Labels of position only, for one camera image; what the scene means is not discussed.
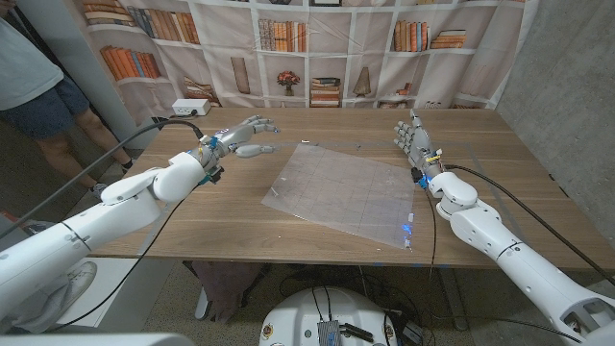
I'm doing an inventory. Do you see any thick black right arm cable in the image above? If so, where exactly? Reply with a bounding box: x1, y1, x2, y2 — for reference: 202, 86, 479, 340
444, 163, 615, 287

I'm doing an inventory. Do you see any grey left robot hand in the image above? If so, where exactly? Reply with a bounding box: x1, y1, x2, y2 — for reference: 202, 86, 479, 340
199, 113, 281, 167

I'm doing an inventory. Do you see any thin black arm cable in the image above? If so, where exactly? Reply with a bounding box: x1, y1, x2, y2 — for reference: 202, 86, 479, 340
47, 199, 188, 334
422, 186, 439, 280

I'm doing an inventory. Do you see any dark cloth under table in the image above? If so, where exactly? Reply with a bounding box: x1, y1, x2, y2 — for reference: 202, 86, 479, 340
191, 261, 264, 324

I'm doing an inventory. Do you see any black connector bar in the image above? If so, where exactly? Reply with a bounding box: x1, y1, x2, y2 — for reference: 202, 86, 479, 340
339, 323, 375, 344

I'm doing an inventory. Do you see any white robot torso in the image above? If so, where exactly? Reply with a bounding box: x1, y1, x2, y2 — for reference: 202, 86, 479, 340
258, 286, 399, 346

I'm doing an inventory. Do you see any grey metal table leg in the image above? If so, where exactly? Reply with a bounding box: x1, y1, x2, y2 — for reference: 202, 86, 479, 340
439, 266, 470, 333

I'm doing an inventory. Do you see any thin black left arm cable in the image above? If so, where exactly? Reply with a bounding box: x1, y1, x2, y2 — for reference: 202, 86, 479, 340
47, 199, 188, 334

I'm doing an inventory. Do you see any grey finned electronics box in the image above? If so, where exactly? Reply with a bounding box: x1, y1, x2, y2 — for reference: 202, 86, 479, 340
316, 320, 341, 346

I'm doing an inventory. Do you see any person in navy shorts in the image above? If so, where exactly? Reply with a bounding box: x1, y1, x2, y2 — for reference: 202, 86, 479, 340
0, 0, 135, 201

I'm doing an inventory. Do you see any crumpled plastic bag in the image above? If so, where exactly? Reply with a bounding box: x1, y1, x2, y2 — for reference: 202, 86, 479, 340
0, 210, 59, 236

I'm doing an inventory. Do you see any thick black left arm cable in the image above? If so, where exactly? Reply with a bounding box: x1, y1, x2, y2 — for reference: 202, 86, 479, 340
0, 118, 206, 240

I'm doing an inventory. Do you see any white power strip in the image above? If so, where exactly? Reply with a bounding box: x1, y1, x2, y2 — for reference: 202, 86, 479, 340
171, 98, 212, 117

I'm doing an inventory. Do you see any white table leg foot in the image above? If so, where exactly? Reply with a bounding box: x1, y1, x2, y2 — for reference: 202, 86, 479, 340
194, 285, 212, 322

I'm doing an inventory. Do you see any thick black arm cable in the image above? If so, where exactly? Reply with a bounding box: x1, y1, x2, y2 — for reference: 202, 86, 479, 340
444, 163, 615, 287
0, 118, 206, 240

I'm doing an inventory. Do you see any printed bookshelf backdrop cloth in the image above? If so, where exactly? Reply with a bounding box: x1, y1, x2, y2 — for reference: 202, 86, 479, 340
71, 0, 542, 127

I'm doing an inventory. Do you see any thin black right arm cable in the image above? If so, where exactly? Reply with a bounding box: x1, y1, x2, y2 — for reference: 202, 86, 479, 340
422, 186, 439, 280

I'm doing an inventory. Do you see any clear plastic bag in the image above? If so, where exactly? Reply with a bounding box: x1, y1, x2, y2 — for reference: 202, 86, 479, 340
260, 142, 417, 252

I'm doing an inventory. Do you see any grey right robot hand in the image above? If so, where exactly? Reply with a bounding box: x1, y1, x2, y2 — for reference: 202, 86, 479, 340
393, 109, 446, 180

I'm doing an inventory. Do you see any black power adapter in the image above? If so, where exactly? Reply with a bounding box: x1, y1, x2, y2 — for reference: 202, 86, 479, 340
402, 320, 425, 345

